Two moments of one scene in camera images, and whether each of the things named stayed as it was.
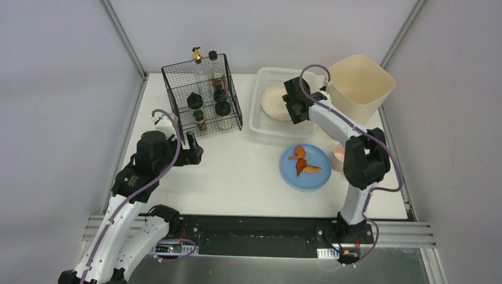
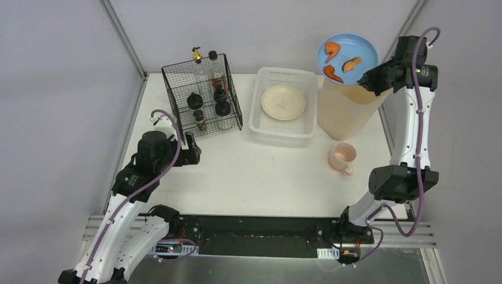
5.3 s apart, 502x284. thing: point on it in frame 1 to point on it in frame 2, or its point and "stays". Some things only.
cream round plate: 274,104 stays
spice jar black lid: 219,94 stays
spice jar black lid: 195,101 stays
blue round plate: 315,156 to 344,58
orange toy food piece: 301,164 to 329,71
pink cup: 338,157 stays
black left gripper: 190,154 stays
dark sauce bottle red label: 217,71 stays
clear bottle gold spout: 200,80 stays
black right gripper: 295,105 to 376,78
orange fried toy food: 311,169 to 349,64
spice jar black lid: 222,108 stays
